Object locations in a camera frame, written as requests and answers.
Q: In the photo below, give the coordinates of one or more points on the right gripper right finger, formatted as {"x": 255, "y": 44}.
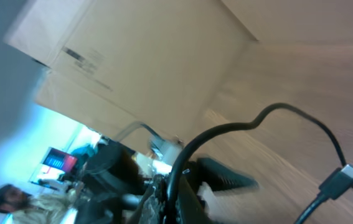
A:
{"x": 188, "y": 208}

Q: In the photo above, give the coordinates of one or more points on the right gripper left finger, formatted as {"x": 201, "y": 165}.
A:
{"x": 150, "y": 210}

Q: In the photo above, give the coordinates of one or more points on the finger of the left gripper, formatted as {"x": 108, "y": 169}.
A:
{"x": 221, "y": 178}

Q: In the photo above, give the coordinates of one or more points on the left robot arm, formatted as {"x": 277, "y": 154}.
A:
{"x": 119, "y": 194}

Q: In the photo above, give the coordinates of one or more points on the seated person in background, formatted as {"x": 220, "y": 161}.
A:
{"x": 25, "y": 208}

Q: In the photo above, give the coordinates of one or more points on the background monitor screen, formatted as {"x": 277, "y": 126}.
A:
{"x": 59, "y": 160}

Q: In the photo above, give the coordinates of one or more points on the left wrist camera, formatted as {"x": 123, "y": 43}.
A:
{"x": 166, "y": 150}

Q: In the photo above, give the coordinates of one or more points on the cardboard box wall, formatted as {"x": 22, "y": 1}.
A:
{"x": 109, "y": 63}

